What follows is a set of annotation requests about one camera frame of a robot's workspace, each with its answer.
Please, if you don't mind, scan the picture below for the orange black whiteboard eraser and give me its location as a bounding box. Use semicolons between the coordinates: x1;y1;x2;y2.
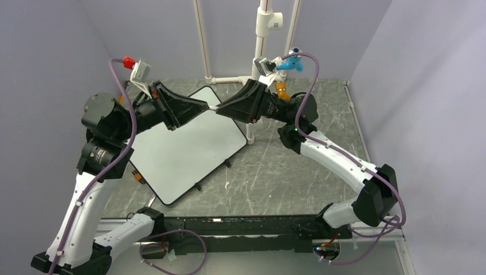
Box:
132;170;147;184

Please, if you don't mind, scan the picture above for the blue plastic faucet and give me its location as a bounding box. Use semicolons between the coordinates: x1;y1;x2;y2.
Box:
276;56;303;72

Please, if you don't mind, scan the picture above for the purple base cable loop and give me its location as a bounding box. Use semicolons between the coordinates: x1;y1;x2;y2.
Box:
138;229;207;275

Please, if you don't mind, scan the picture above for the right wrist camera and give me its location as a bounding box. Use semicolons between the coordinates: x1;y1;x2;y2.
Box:
253;57;283;86

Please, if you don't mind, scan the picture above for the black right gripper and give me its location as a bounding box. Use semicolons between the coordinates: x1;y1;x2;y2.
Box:
214;79;293;125

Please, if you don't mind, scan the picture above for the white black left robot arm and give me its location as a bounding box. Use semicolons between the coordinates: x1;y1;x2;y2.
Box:
31;82;210;274

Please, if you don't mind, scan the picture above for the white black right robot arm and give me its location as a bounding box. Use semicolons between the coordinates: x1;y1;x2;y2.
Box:
215;80;398;238

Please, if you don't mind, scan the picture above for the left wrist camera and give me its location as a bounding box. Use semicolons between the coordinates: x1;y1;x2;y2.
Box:
122;56;152;91

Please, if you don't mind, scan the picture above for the black framed whiteboard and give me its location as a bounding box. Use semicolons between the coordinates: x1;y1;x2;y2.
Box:
127;85;248;206

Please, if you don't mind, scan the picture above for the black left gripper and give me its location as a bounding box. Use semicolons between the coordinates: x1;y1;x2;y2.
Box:
113;80;208;142

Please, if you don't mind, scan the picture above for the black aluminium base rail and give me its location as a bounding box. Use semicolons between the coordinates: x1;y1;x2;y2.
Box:
85;214;405;255

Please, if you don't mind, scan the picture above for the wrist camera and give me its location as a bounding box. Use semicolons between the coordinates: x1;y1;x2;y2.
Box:
253;57;283;86
122;56;152;91

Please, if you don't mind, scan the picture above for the white pvc pipe frame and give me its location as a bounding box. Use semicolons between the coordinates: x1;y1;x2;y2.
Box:
193;0;303;146

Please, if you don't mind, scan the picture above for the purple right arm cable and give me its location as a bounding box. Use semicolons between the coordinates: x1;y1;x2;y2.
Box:
281;52;407;266

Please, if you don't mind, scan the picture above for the orange plastic faucet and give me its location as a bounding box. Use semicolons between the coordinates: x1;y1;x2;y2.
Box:
275;81;292;101

